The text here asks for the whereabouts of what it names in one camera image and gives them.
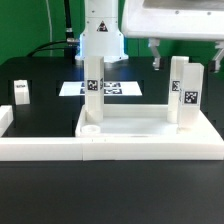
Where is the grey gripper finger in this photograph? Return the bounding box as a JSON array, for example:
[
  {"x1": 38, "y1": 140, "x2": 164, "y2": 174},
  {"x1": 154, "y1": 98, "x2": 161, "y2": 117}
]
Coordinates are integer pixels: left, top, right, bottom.
[
  {"x1": 212, "y1": 40, "x2": 224, "y2": 72},
  {"x1": 148, "y1": 38, "x2": 161, "y2": 70}
]

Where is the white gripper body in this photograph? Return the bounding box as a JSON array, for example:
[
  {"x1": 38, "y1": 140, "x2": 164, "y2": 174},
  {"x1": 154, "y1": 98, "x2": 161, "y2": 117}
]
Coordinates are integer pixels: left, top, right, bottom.
[{"x1": 122, "y1": 0, "x2": 224, "y2": 41}]

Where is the white desk top tray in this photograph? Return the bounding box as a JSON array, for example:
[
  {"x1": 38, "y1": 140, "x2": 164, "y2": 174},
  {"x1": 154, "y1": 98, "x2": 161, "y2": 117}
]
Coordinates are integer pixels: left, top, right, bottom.
[{"x1": 75, "y1": 104, "x2": 224, "y2": 145}]

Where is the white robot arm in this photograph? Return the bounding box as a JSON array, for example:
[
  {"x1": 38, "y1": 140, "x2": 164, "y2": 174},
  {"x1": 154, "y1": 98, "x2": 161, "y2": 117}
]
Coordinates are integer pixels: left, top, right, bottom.
[{"x1": 76, "y1": 0, "x2": 224, "y2": 72}]

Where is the marker tag sheet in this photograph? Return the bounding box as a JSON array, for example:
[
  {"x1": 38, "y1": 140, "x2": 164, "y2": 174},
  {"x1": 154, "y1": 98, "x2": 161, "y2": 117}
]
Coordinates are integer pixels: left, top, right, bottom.
[{"x1": 59, "y1": 81, "x2": 142, "y2": 96}]

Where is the black cable bundle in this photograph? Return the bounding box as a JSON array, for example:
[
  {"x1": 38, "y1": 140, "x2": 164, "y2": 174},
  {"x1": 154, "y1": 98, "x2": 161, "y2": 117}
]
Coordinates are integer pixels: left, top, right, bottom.
[{"x1": 27, "y1": 0, "x2": 81, "y2": 58}]

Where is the white thin cable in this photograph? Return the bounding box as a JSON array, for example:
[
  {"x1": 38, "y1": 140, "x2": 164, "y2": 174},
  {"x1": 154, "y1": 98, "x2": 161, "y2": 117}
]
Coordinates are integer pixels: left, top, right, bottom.
[{"x1": 45, "y1": 0, "x2": 54, "y2": 58}]

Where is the white U-shaped fence frame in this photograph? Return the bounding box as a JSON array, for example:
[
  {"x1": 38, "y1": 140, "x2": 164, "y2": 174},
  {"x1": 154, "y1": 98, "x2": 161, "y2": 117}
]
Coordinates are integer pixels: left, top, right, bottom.
[{"x1": 0, "y1": 106, "x2": 224, "y2": 161}]

